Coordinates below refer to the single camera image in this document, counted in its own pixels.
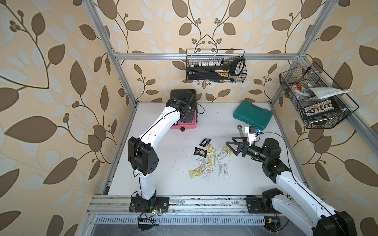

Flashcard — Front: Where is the green plastic tool case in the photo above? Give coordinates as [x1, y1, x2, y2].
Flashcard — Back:
[233, 100, 273, 130]

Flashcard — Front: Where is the pink bottom drawer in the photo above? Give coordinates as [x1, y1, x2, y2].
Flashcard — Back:
[170, 114, 197, 132]

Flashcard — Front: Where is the black cookie packet top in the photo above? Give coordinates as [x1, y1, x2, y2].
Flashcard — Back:
[199, 138, 211, 147]

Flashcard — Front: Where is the white cookie packet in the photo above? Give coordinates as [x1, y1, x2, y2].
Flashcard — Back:
[202, 166, 214, 181]
[196, 157, 207, 171]
[216, 150, 229, 162]
[219, 163, 229, 178]

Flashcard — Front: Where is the silver ratchet wrench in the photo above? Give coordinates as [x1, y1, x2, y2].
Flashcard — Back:
[237, 125, 244, 138]

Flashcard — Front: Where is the white cookie packet lower right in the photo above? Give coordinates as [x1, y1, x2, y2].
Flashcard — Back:
[219, 163, 229, 178]

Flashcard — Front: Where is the white cookie packet centre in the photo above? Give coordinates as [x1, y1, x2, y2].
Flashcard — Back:
[196, 157, 207, 171]

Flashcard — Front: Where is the white paper in basket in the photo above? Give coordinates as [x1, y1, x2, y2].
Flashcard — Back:
[304, 87, 353, 99]

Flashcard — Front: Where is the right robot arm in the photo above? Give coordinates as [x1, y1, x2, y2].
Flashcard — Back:
[226, 137, 357, 236]

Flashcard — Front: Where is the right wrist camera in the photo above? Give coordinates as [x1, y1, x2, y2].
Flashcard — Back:
[244, 126, 261, 146]

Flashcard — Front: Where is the yellow cookie packet top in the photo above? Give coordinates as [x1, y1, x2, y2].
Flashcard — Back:
[205, 144, 217, 153]

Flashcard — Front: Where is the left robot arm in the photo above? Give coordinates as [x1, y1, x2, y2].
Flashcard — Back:
[127, 89, 198, 201]

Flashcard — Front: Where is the socket set in basket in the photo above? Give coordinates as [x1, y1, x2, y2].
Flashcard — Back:
[300, 98, 342, 120]

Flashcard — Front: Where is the wire basket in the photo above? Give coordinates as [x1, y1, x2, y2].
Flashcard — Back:
[279, 62, 359, 129]
[186, 48, 248, 84]

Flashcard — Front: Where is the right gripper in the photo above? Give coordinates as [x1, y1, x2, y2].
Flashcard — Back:
[227, 136, 269, 164]

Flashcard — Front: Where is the yellow cookie packet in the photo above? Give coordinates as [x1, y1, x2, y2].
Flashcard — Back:
[207, 153, 216, 167]
[205, 144, 217, 153]
[189, 167, 203, 180]
[222, 146, 233, 156]

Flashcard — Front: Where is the black yellow tool box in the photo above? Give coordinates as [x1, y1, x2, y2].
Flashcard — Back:
[186, 65, 230, 81]

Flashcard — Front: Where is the back wire basket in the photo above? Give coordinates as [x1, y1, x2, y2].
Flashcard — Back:
[186, 48, 248, 84]

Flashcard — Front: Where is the black cookie packet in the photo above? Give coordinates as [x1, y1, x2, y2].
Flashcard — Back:
[194, 147, 208, 158]
[199, 138, 211, 147]

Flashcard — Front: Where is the right wire basket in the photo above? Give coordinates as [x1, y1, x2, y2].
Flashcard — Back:
[279, 62, 359, 129]

